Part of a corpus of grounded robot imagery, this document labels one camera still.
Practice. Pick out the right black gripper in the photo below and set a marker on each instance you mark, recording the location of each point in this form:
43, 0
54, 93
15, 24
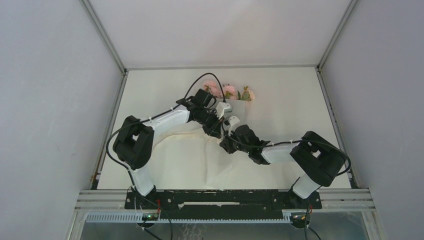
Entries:
227, 139

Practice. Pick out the cream ribbon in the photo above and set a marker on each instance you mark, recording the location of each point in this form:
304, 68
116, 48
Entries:
189, 137

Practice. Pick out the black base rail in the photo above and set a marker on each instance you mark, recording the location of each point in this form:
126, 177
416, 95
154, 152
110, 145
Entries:
205, 204

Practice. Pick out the left circuit board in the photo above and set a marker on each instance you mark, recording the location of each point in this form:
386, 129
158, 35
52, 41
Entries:
150, 217

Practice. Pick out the pink flower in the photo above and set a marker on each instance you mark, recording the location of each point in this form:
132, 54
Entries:
247, 94

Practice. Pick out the circuit board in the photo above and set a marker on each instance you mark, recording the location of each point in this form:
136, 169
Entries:
300, 218
150, 217

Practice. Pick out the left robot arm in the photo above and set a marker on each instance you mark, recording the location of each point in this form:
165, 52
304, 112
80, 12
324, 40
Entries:
131, 146

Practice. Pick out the white slotted cable duct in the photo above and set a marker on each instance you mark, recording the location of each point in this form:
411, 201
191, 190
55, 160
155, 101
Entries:
128, 217

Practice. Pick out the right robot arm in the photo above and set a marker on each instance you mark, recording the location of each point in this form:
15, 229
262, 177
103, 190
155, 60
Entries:
320, 160

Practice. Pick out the pink flower two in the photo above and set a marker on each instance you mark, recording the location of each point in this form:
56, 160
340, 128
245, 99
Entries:
211, 87

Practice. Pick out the white wrapping paper sheet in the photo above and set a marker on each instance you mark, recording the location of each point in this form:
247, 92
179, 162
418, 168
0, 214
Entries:
218, 162

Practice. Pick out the right circuit board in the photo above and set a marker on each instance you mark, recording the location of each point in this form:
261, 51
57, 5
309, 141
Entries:
300, 218

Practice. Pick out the pink flower one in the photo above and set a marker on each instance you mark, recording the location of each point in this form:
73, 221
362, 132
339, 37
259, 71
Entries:
230, 92

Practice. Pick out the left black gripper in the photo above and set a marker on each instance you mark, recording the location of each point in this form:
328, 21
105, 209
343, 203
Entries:
215, 129

